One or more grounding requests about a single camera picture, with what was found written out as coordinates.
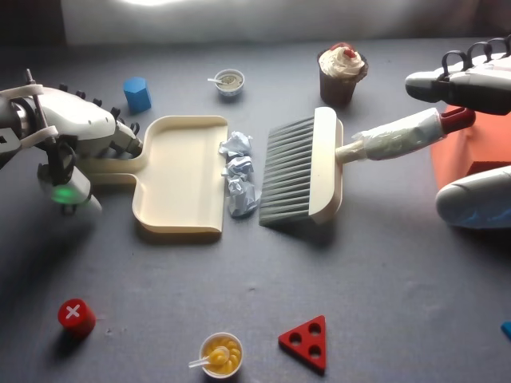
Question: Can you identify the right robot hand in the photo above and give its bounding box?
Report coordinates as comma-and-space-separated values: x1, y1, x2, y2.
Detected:
405, 35, 511, 229

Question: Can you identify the red triangle block with holes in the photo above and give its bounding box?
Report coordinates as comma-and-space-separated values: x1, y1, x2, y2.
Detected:
277, 314, 327, 376

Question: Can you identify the red cylinder with white cross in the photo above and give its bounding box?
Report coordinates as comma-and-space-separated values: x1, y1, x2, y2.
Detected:
57, 298, 97, 339

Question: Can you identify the blue hexagonal block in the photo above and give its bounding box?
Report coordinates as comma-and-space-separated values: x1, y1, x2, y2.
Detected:
122, 77, 153, 113

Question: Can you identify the grey table cloth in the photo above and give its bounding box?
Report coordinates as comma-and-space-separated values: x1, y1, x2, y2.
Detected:
0, 38, 511, 383

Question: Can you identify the toy chocolate cupcake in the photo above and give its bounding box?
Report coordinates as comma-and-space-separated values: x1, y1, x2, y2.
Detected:
318, 41, 370, 108

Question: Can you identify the white paper ball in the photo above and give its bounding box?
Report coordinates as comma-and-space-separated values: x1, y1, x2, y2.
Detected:
221, 155, 256, 180
217, 130, 255, 157
226, 175, 263, 219

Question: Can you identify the orange box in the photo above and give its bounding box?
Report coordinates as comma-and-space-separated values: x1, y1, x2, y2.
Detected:
430, 104, 511, 193

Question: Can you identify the cream plastic dustpan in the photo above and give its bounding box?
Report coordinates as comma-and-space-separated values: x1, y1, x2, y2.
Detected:
85, 115, 231, 235

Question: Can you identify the small blue-white bowl with spoon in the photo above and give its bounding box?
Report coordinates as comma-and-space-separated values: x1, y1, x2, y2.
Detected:
207, 68, 246, 101

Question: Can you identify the white bowl with yellow food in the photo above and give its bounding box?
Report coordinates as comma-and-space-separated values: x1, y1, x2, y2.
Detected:
188, 331, 244, 378

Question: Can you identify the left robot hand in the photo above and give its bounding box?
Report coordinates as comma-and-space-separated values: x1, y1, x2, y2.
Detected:
38, 82, 144, 215

